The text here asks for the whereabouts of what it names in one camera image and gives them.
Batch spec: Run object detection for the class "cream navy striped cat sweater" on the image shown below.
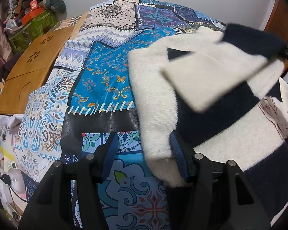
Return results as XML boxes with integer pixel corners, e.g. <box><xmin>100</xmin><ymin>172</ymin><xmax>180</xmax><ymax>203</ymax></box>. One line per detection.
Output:
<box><xmin>128</xmin><ymin>24</ymin><xmax>288</xmax><ymax>224</ymax></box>

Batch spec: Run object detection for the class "brown wooden door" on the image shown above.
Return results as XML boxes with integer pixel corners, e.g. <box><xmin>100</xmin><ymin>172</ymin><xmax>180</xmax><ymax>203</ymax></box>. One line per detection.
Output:
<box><xmin>262</xmin><ymin>0</ymin><xmax>288</xmax><ymax>70</ymax></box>

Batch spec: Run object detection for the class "blue patchwork bed quilt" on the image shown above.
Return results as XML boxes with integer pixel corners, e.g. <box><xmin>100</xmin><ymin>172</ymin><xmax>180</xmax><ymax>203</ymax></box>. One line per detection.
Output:
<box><xmin>14</xmin><ymin>0</ymin><xmax>225</xmax><ymax>229</ymax></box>

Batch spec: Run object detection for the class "wooden folding lap desk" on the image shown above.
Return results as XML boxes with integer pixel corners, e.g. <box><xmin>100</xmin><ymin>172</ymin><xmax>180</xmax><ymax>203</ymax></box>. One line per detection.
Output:
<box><xmin>0</xmin><ymin>12</ymin><xmax>88</xmax><ymax>115</ymax></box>

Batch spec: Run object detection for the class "green fabric storage bin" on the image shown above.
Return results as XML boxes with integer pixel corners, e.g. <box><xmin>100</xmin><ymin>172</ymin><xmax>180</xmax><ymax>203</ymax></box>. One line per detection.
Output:
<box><xmin>7</xmin><ymin>10</ymin><xmax>58</xmax><ymax>54</ymax></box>

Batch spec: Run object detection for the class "orange box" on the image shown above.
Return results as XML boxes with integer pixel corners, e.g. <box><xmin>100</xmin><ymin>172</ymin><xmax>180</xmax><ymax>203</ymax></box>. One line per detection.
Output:
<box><xmin>21</xmin><ymin>0</ymin><xmax>45</xmax><ymax>25</ymax></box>

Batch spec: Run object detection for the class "grey plush toy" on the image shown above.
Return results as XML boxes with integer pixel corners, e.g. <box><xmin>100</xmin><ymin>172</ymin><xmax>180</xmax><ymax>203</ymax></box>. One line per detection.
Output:
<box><xmin>33</xmin><ymin>0</ymin><xmax>68</xmax><ymax>14</ymax></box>

